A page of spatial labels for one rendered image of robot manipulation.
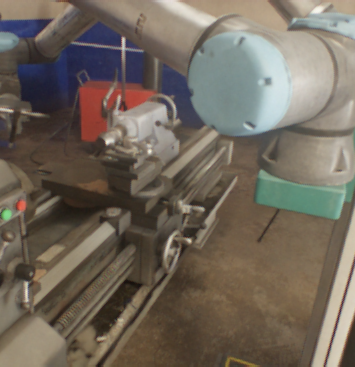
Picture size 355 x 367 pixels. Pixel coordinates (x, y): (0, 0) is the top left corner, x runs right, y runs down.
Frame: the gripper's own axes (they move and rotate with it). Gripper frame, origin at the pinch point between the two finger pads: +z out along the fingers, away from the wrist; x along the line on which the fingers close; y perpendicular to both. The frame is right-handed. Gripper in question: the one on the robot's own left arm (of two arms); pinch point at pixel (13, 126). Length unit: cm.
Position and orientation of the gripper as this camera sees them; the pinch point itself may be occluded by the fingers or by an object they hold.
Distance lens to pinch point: 143.4
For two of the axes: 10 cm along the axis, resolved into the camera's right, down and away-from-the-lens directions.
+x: -8.5, -0.5, -5.3
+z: 3.7, 6.5, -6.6
